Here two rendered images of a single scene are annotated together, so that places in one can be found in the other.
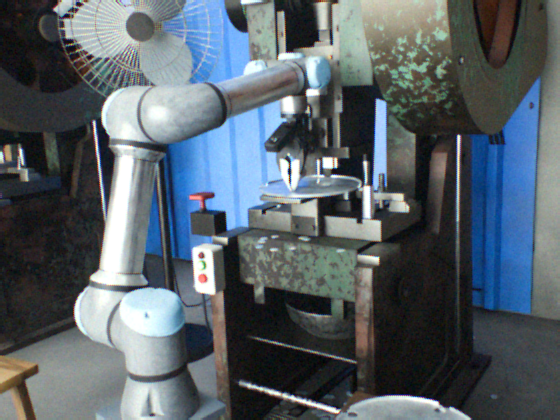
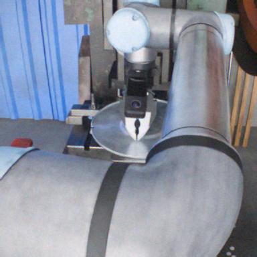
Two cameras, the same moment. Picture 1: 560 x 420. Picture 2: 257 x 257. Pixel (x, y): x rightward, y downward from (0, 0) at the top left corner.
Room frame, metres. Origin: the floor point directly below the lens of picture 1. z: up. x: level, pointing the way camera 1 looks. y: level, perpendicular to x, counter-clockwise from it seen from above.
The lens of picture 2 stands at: (1.07, 0.30, 1.22)
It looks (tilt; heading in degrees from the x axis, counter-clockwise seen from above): 33 degrees down; 330
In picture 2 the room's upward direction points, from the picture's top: straight up
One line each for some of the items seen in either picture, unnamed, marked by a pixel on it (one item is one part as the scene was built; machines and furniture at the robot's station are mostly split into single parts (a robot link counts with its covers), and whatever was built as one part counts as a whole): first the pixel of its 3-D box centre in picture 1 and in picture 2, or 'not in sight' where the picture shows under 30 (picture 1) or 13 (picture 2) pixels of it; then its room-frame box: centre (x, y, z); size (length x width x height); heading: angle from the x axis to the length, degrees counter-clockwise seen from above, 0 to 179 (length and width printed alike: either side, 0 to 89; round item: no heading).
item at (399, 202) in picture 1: (384, 191); not in sight; (1.69, -0.30, 0.76); 0.17 x 0.06 x 0.10; 56
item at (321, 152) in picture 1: (333, 153); (143, 77); (1.79, -0.16, 0.86); 0.20 x 0.16 x 0.05; 56
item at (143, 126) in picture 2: (300, 173); (143, 121); (1.62, -0.05, 0.83); 0.06 x 0.03 x 0.09; 147
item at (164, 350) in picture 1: (152, 328); not in sight; (1.09, 0.26, 0.62); 0.13 x 0.12 x 0.14; 48
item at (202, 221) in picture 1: (210, 239); not in sight; (1.77, 0.23, 0.62); 0.10 x 0.06 x 0.20; 56
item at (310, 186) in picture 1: (310, 185); (143, 124); (1.66, -0.08, 0.79); 0.29 x 0.29 x 0.01
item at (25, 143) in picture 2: (202, 205); (22, 155); (1.78, 0.24, 0.72); 0.07 x 0.06 x 0.08; 146
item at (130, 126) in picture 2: (290, 173); (131, 120); (1.63, -0.03, 0.83); 0.06 x 0.03 x 0.09; 147
